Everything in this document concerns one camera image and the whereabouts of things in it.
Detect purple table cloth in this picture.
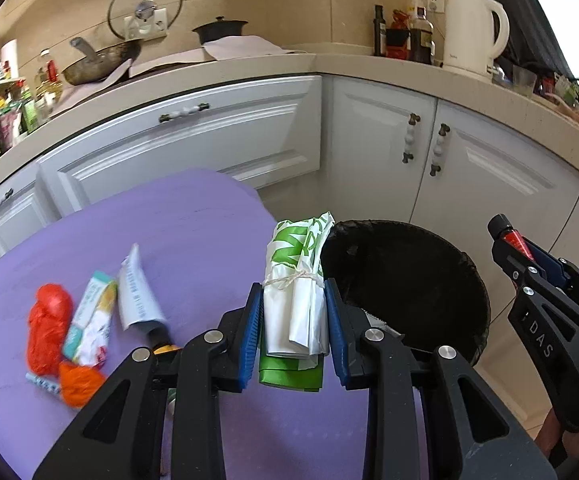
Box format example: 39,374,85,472
0,170,367,479

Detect red plastic bag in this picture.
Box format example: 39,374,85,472
26,284,74,376

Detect drawer handle left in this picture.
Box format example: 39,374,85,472
0,188,14,207

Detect cabinet door handle left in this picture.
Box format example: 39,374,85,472
402,113,421,164

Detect glass pot lid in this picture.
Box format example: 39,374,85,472
106,0,184,41

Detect white kitchen cabinets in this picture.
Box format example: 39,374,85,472
0,54,579,432

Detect black lined trash bin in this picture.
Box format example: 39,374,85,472
321,220,491,365

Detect green white bag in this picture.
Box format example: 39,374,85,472
259,211,335,392

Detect white electric kettle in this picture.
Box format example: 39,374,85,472
443,0,510,84

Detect teal white tube box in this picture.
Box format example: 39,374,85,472
62,271,117,367

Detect dark oil bottle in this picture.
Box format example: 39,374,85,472
373,4,386,58

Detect white tube green black cap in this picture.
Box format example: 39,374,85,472
118,244,179,353

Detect cabinet door handle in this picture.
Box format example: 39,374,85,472
402,113,421,164
429,122,450,177

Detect black cooking pot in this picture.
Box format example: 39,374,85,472
193,15,248,44

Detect red black bottle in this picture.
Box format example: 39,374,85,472
487,214,535,261

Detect metal frying pan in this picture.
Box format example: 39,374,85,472
62,37,142,86

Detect drawer handle centre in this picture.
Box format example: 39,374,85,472
158,103,210,124

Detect dark sauce bottle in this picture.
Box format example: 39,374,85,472
409,6,435,65

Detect drawer handle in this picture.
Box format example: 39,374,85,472
158,103,210,124
0,188,14,207

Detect cooking oil bottle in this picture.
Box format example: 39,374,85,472
35,49,63,119

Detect red item by bottles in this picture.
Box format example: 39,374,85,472
386,9,410,61

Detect cabinet door handle right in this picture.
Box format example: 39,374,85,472
429,122,450,177

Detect blue white wrapper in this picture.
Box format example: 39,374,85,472
25,372,62,396

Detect person's hand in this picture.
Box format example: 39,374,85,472
535,408,579,460

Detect orange plastic bag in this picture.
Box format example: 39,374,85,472
58,361,105,408

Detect drinking glass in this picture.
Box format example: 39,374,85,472
512,65,538,99

